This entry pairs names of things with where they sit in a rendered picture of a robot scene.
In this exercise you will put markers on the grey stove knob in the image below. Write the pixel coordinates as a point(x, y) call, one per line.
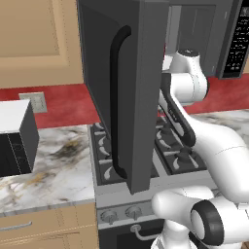
point(109, 216)
point(133, 212)

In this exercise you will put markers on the tan drawer front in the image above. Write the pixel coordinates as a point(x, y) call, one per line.
point(58, 227)

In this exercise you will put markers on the black and white toaster oven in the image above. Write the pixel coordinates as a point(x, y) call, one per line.
point(19, 142)

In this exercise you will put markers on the black gas hob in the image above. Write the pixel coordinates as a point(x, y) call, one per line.
point(103, 152)

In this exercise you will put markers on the dark grey microwave oven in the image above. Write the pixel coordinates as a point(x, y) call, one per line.
point(207, 29)

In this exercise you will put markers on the dark grey microwave door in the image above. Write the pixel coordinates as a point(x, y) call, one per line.
point(146, 97)

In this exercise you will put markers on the grey wall socket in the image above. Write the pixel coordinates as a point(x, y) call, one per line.
point(35, 102)

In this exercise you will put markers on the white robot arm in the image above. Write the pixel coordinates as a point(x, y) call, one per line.
point(223, 152)

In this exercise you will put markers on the black oven door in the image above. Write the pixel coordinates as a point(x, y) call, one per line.
point(124, 241)

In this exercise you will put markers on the tan wall cupboard door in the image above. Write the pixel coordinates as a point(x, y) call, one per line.
point(32, 32)

